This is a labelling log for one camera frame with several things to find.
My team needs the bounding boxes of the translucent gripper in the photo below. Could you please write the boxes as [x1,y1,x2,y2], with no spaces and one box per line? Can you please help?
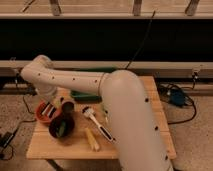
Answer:
[35,84,57,102]

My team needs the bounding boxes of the striped whiteboard eraser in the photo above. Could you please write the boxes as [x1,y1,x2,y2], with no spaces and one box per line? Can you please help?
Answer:
[41,103,56,118]

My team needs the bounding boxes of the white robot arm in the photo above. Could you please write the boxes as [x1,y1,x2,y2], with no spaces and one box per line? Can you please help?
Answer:
[21,55,174,171]

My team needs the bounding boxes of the red bowl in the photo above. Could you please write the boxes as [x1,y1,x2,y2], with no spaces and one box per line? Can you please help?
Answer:
[35,101,60,125]

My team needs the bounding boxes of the dark brown bowl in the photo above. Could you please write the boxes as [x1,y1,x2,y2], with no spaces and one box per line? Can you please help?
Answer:
[49,115,75,138]

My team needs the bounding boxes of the small metal cup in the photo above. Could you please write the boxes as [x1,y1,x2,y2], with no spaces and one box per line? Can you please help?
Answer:
[62,101,74,114]

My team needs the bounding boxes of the green plastic tray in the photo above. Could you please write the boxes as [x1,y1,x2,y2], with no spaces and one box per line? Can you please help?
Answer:
[70,67,117,102]

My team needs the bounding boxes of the green cucumber piece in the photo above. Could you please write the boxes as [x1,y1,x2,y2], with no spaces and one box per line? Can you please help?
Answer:
[57,121,66,137]

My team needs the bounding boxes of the wooden table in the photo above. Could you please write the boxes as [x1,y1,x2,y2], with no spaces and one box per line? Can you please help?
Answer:
[26,76,177,160]

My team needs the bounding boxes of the white dish brush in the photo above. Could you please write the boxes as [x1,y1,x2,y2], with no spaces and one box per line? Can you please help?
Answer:
[82,106,113,142]

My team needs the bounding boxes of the black power adapter left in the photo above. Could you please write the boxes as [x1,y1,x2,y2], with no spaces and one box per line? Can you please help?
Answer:
[0,132,14,148]

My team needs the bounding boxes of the blue power box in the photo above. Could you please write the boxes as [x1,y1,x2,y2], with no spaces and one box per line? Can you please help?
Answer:
[169,90,185,107]

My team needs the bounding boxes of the black cable on wall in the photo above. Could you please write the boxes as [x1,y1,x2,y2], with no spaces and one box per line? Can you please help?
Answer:
[123,10,157,71]

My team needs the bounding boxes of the black floor cable right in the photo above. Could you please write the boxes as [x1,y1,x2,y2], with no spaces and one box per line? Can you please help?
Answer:
[157,83,198,126]

